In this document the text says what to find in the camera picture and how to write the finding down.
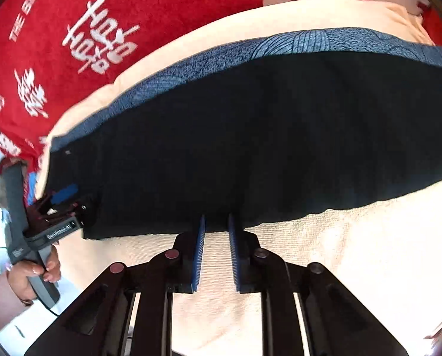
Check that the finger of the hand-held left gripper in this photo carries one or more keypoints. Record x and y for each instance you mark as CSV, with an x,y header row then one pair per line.
x,y
65,192

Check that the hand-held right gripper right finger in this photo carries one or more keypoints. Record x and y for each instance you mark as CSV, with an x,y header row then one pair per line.
x,y
234,246

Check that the person's left hand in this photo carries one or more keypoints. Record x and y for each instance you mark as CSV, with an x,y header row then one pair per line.
x,y
24,272

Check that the person's left forearm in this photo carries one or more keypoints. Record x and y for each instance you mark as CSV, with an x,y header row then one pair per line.
x,y
0,304

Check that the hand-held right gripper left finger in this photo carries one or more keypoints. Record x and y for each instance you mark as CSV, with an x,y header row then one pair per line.
x,y
199,244

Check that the black pants with blue waistband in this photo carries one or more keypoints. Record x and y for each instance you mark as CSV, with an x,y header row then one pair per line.
x,y
243,137

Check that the red printed blanket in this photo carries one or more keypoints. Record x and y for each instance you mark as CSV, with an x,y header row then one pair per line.
x,y
57,11

